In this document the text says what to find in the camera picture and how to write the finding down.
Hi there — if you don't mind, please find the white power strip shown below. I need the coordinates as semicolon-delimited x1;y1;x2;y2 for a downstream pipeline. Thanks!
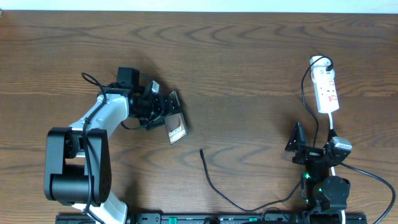
310;55;339;114

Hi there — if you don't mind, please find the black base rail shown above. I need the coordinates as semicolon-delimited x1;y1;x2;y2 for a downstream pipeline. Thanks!
55;212;368;224

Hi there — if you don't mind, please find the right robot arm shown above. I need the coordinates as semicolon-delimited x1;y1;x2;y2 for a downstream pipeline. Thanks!
285;122;352;223

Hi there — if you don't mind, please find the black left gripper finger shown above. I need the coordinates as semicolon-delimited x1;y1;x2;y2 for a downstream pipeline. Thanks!
146;118;165;130
169;91;182;114

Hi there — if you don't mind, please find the white power strip cord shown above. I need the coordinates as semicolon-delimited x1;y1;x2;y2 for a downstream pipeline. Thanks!
328;112;347;224

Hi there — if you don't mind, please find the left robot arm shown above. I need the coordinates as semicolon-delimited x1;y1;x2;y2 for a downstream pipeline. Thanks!
44;67;183;223

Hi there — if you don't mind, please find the black left camera cable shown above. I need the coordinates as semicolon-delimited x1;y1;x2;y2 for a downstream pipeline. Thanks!
80;72;108;224

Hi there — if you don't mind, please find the black charging cable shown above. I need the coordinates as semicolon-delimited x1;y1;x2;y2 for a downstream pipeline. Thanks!
198;55;335;213

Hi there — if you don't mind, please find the bronze Galaxy smartphone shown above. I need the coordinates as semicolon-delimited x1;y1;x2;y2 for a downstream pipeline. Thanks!
164;113;188;144

